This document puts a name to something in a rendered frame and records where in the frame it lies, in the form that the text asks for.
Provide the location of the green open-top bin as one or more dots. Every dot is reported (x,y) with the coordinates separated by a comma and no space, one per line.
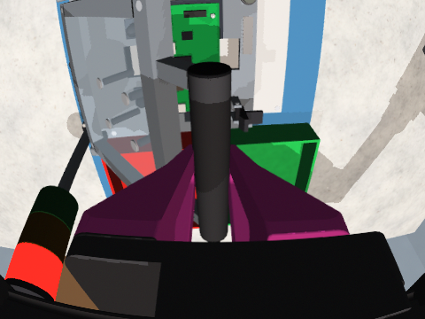
(280,149)

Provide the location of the green circuit board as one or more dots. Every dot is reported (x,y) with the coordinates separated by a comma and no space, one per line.
(196,38)

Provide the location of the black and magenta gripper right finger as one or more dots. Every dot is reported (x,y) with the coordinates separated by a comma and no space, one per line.
(272,208)

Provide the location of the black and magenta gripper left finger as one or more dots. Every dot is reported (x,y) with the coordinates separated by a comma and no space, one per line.
(150,207)

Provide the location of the red bin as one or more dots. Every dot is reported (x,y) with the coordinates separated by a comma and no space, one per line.
(116,184)

